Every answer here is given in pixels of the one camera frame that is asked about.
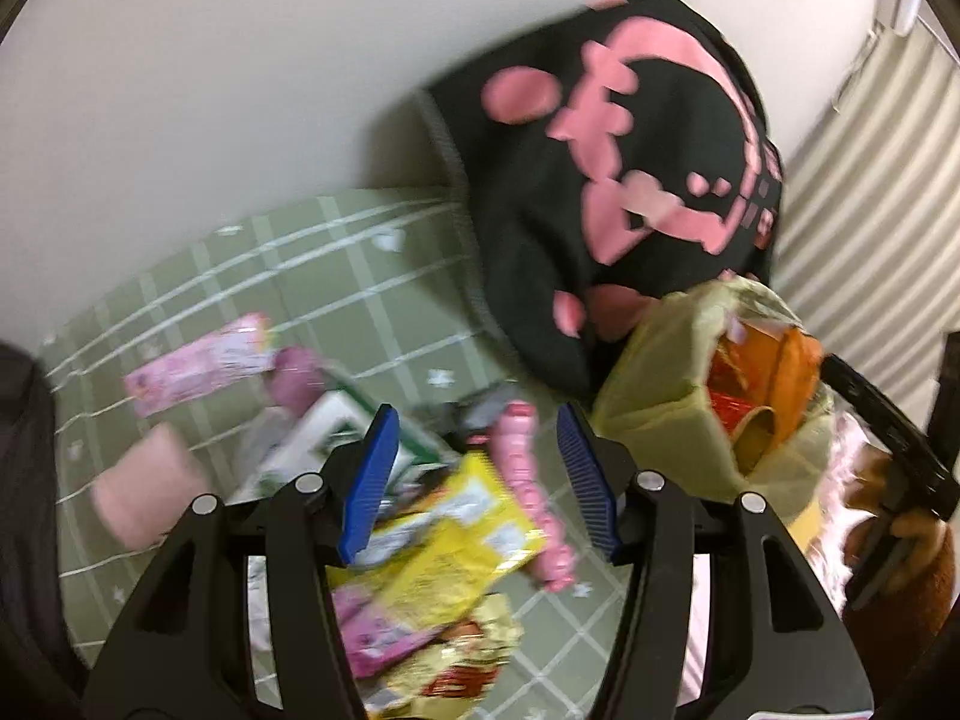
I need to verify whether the gold red snack wrapper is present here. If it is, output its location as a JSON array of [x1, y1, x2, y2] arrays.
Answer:
[[367, 592, 526, 720]]

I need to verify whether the pink sausage string packet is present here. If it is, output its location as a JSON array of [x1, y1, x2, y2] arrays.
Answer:
[[491, 399, 578, 593]]

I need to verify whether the pink glossy wrapper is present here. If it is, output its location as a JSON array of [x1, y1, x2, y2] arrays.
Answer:
[[330, 585, 443, 680]]

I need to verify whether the pink printed long packet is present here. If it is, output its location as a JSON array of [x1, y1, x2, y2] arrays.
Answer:
[[124, 313, 277, 419]]

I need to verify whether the red patterned snack wrapper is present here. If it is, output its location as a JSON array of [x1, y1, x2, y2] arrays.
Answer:
[[709, 345, 773, 428]]

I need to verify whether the white cable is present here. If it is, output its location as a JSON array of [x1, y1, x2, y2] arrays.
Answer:
[[829, 26, 882, 113]]

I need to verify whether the orange plastic packet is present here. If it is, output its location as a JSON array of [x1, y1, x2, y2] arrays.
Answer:
[[720, 319, 826, 466]]

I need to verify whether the dark foil wrapper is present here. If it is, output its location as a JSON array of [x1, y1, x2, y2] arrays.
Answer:
[[442, 382, 518, 451]]

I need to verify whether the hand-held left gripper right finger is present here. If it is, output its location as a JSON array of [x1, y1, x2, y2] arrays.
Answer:
[[556, 401, 877, 720]]

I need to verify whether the black pillow with pink print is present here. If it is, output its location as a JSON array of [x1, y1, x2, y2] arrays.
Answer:
[[416, 0, 788, 402]]

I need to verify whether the person's right forearm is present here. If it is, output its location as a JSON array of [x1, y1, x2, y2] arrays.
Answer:
[[840, 525, 960, 661]]

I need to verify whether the beige pleated curtain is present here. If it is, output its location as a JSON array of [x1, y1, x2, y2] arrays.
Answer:
[[772, 22, 960, 421]]

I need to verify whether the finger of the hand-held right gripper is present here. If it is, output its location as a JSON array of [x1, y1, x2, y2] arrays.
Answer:
[[930, 334, 960, 481], [820, 355, 959, 520]]

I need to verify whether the white snack packet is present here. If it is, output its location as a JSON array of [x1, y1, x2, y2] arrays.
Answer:
[[236, 409, 301, 485]]

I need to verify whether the yellow snack packet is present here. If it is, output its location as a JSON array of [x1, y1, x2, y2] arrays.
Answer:
[[326, 450, 548, 616]]

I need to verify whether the green checked bed sheet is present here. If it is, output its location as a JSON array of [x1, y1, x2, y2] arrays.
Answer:
[[34, 191, 706, 720]]

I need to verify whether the black jacket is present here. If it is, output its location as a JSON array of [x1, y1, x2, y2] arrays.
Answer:
[[0, 341, 91, 720]]

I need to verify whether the bin with yellow-green bag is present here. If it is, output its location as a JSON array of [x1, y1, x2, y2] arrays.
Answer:
[[592, 277, 845, 518]]

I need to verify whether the green white packet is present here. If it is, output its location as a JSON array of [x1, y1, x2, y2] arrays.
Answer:
[[225, 382, 443, 511]]

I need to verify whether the pale pink packet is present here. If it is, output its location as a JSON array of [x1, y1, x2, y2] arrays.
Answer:
[[90, 420, 215, 548]]

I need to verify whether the magenta wrapper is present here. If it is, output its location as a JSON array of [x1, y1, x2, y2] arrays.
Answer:
[[268, 345, 331, 413]]

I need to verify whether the person's right hand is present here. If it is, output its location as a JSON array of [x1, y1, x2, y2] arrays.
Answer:
[[844, 450, 950, 586]]

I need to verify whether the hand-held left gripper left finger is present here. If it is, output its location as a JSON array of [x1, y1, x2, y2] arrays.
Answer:
[[81, 403, 402, 720]]

